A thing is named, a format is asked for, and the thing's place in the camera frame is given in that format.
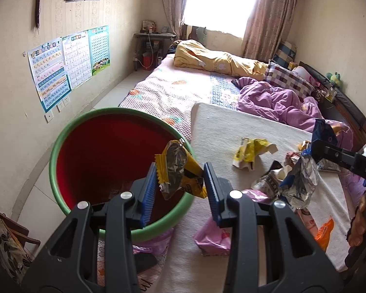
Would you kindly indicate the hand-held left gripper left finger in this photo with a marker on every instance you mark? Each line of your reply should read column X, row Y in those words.
column 149, row 195

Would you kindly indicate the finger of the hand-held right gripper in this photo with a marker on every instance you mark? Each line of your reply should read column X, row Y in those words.
column 332, row 154

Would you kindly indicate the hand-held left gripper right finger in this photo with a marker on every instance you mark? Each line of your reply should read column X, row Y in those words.
column 213, row 198

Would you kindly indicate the blue silver foil snack bag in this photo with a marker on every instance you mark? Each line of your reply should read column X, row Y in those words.
column 302, row 180

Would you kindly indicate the yellow foil snack wrapper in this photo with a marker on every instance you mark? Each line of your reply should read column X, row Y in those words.
column 177, row 164

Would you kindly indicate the red bucket with green rim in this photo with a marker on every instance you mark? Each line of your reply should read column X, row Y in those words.
column 109, row 158

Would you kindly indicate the yellow paper package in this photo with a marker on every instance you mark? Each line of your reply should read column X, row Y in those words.
column 250, row 154

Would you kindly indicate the person's right hand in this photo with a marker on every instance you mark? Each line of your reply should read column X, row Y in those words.
column 360, row 219

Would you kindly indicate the black flat packet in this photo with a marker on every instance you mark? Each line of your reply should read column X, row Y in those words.
column 329, row 166

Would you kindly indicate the pink plastic wrapper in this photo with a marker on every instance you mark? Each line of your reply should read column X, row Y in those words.
column 210, row 238

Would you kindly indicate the red snack wrapper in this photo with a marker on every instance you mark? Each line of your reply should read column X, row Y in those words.
column 292, row 158

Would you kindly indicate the dark headboard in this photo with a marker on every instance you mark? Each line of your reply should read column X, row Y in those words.
column 350, row 110

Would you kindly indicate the pink printed cloth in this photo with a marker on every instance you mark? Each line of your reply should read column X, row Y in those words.
column 152, row 250

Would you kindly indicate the dark brown crumpled wrapper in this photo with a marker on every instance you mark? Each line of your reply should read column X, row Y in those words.
column 267, row 184

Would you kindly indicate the light pink packet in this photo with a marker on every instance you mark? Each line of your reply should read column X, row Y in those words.
column 308, row 224

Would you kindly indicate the green plush toy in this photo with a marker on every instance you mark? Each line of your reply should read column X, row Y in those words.
column 334, row 78

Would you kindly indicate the orange wrapper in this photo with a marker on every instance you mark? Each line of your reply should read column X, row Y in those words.
column 324, row 232

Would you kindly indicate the purple quilt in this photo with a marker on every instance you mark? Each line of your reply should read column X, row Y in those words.
column 271, row 100

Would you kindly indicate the pink white pillow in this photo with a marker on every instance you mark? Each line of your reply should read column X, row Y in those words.
column 305, row 74

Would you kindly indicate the checked pillow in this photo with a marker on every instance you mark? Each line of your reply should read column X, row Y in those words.
column 288, row 79

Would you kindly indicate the pink knitted bedspread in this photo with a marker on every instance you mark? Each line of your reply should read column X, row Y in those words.
column 167, row 97

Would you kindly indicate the blue floral mat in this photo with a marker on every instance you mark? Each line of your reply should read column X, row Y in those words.
column 224, row 90

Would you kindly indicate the blue checked cushion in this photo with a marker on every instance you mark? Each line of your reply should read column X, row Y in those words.
column 285, row 53

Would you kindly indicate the small red bin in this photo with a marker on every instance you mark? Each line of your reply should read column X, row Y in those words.
column 147, row 61

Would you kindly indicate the wooden chair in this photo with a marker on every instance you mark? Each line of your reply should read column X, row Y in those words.
column 18, row 229

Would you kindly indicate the yellow quilt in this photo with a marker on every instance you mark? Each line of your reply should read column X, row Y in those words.
column 207, row 58

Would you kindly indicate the brown patterned curtain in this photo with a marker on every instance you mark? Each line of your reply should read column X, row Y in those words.
column 173, row 6
column 268, row 18

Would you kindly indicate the leaf print cushion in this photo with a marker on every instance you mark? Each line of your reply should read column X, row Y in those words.
column 9, row 250

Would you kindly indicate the dark side table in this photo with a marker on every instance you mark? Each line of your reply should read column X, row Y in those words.
column 155, row 35

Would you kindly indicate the dark chair by window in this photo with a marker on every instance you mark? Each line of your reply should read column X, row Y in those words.
column 196, row 33

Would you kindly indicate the box on side table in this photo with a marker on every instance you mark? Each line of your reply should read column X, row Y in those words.
column 148, row 27

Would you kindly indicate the window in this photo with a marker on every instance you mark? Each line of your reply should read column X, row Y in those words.
column 219, row 3

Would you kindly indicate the black hair braid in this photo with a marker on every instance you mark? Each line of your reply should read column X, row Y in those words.
column 38, row 3

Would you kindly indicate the white double wall socket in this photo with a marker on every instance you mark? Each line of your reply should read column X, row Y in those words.
column 63, row 103

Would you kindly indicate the white wall poster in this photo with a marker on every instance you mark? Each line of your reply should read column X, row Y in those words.
column 77, row 59

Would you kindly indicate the green wall poster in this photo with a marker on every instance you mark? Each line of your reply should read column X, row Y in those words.
column 99, row 48

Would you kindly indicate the blue bordered wall poster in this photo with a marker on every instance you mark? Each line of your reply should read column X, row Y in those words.
column 50, row 73

